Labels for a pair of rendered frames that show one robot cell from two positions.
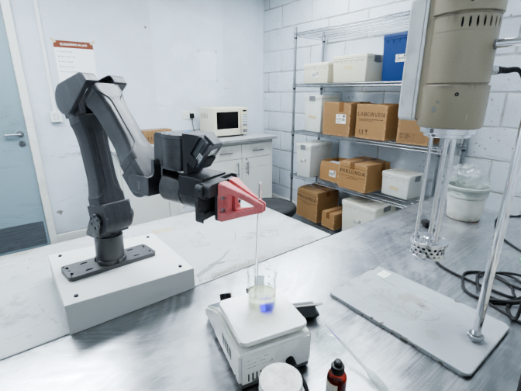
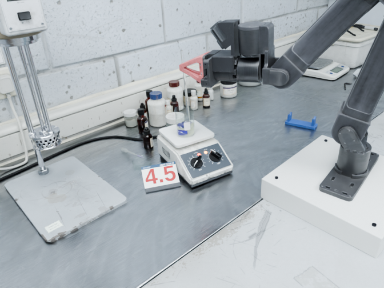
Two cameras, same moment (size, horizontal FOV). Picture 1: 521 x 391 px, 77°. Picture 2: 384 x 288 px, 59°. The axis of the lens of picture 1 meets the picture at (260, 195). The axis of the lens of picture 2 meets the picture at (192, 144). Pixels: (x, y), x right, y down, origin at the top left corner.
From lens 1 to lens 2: 1.33 m
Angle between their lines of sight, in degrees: 134
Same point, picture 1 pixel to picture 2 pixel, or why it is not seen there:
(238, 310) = (200, 130)
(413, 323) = (75, 178)
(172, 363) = (238, 150)
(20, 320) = not seen: hidden behind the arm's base
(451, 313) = (36, 188)
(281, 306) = (173, 134)
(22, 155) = not seen: outside the picture
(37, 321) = not seen: hidden behind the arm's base
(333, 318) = (132, 182)
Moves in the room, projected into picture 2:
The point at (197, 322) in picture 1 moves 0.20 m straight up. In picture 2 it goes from (238, 170) to (239, 100)
